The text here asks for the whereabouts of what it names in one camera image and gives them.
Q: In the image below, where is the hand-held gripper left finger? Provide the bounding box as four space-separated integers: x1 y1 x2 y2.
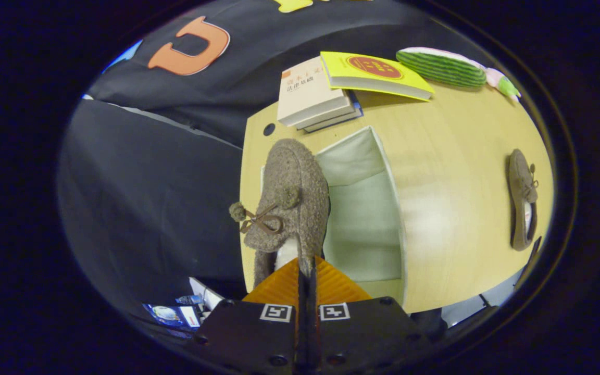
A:
193 258 308 375

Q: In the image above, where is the watermelon slice plush cushion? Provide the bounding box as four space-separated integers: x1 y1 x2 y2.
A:
396 47 488 89

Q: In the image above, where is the brown fuzzy slipper shoe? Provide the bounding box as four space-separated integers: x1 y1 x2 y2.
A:
507 149 540 252
229 138 331 288

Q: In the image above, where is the blue book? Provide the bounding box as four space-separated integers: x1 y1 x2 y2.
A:
304 90 364 133

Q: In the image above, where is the white paper box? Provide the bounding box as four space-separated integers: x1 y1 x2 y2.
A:
189 277 226 313

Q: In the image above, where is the pale green fabric storage box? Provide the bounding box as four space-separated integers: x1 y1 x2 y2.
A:
261 126 408 313

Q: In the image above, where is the black backdrop cloth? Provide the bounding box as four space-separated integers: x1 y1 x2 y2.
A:
58 0 462 323

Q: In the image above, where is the beige book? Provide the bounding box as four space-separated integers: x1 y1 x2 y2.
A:
277 56 355 127

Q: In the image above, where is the white book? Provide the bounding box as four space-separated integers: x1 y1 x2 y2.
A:
295 102 359 131

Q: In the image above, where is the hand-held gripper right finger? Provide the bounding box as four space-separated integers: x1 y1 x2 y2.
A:
309 255 436 375

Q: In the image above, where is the dark metal frame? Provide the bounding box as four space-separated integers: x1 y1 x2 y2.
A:
514 237 543 287

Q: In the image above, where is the pink and green plush toy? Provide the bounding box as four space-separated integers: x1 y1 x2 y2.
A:
485 68 522 103

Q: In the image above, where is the yellow book with red emblem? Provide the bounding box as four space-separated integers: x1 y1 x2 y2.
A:
320 51 435 102

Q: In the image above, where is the blue printed packet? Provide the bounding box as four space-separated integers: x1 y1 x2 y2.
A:
143 294 203 330

